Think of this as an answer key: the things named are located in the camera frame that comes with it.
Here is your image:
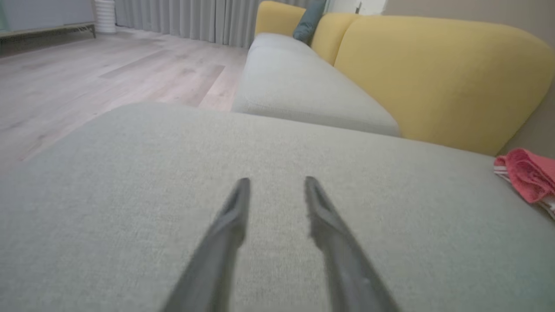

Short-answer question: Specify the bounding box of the white ribbed cylinder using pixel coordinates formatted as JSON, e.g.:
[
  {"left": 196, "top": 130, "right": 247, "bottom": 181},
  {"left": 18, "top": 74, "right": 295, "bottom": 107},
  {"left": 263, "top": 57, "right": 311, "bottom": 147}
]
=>
[{"left": 94, "top": 0, "right": 118, "bottom": 35}]

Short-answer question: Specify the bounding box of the low grey cabinet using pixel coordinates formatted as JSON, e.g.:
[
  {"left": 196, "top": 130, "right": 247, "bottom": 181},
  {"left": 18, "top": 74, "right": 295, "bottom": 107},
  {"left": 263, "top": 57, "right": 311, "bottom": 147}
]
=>
[{"left": 0, "top": 0, "right": 97, "bottom": 45}]

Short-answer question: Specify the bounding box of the yellow sofa backrest cushion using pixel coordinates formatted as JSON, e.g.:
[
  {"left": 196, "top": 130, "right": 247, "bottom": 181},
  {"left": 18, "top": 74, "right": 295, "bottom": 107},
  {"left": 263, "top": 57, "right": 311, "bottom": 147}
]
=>
[
  {"left": 255, "top": 0, "right": 307, "bottom": 37},
  {"left": 309, "top": 12, "right": 361, "bottom": 66},
  {"left": 333, "top": 15, "right": 555, "bottom": 157}
]

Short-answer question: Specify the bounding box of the red garment with striped band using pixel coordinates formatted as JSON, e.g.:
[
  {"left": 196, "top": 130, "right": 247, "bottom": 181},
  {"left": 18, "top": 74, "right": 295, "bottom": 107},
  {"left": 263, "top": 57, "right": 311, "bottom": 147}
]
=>
[{"left": 493, "top": 147, "right": 555, "bottom": 219}]

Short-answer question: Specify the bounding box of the teal throw pillow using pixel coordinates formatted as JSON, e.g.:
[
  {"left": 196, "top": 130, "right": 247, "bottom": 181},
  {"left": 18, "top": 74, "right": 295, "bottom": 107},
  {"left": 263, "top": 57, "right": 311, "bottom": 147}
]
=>
[{"left": 292, "top": 0, "right": 328, "bottom": 45}]

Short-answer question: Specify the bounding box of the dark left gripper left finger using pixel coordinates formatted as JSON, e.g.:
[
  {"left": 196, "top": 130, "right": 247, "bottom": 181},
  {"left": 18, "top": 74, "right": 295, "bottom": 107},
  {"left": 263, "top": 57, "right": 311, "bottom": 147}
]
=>
[{"left": 161, "top": 177, "right": 251, "bottom": 312}]

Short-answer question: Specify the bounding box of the grey pleated curtain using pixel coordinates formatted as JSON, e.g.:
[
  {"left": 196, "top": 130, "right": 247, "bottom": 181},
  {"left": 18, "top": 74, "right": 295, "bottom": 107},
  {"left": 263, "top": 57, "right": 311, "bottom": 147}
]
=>
[{"left": 114, "top": 0, "right": 313, "bottom": 49}]

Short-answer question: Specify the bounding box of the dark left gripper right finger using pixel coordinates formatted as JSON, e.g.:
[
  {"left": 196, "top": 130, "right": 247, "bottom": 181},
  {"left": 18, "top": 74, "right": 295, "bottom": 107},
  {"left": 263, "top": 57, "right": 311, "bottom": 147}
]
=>
[{"left": 305, "top": 175, "right": 402, "bottom": 312}]

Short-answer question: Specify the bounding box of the large grey sofa seat cushion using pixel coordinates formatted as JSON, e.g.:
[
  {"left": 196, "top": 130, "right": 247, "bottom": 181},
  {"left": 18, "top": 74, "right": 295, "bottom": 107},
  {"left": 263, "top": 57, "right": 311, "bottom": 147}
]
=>
[{"left": 0, "top": 102, "right": 555, "bottom": 312}]

